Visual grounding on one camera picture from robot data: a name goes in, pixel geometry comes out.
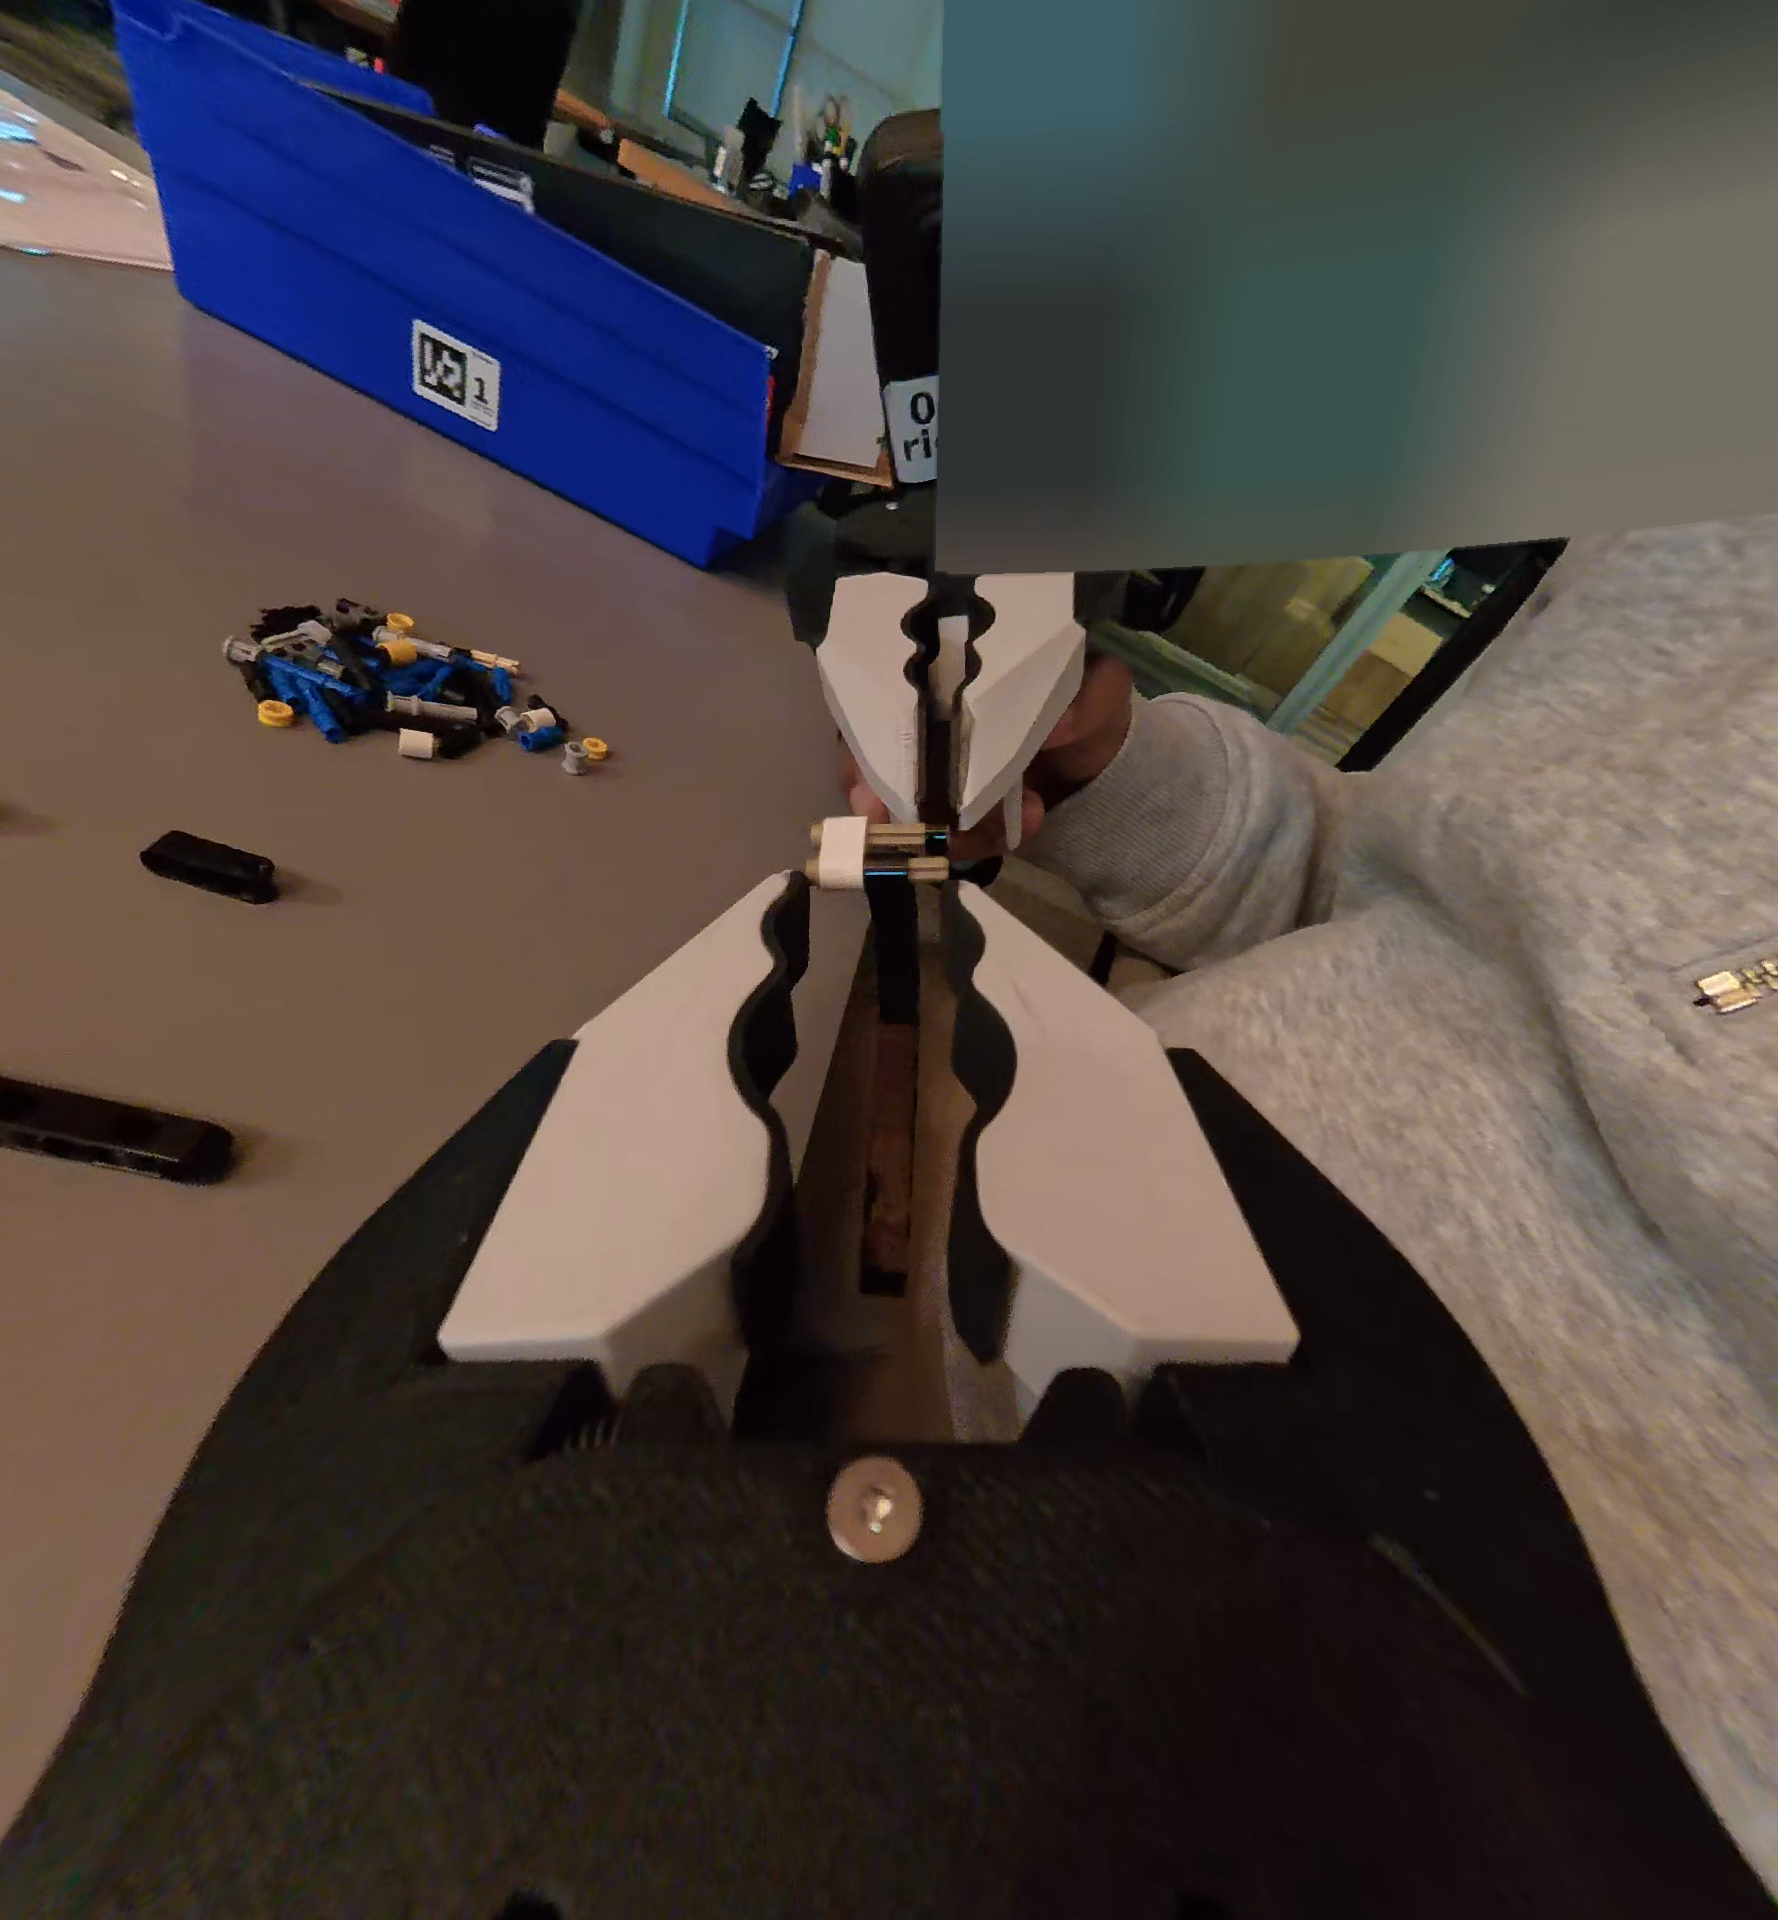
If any pile of small lego pieces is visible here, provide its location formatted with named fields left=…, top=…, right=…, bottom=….
left=220, top=595, right=615, bottom=780

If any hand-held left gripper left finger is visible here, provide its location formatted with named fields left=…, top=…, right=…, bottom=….
left=436, top=870, right=813, bottom=1407

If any open instruction booklet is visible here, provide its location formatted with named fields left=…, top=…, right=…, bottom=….
left=0, top=35, right=176, bottom=275

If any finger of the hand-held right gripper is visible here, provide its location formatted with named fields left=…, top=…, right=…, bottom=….
left=814, top=569, right=937, bottom=821
left=955, top=569, right=1090, bottom=857

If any black lego beam assembly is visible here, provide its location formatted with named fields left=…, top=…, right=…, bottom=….
left=804, top=813, right=1005, bottom=1040

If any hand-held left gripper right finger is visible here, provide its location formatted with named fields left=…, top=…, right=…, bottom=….
left=940, top=882, right=1304, bottom=1415

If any person's right hand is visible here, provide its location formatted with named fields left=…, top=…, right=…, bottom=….
left=837, top=654, right=1141, bottom=859

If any brown cardboard box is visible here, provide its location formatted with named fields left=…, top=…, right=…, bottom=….
left=1201, top=557, right=1439, bottom=730

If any brown cardboard flap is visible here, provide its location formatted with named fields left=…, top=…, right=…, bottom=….
left=773, top=245, right=897, bottom=492

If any dark chair back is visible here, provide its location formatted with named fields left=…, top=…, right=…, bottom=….
left=391, top=0, right=587, bottom=151

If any long black lego beam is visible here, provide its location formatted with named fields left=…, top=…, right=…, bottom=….
left=0, top=1055, right=241, bottom=1187

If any short black lego piece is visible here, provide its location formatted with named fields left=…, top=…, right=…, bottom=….
left=136, top=828, right=282, bottom=905

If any blue plastic bin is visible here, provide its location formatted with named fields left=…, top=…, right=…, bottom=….
left=108, top=0, right=824, bottom=571

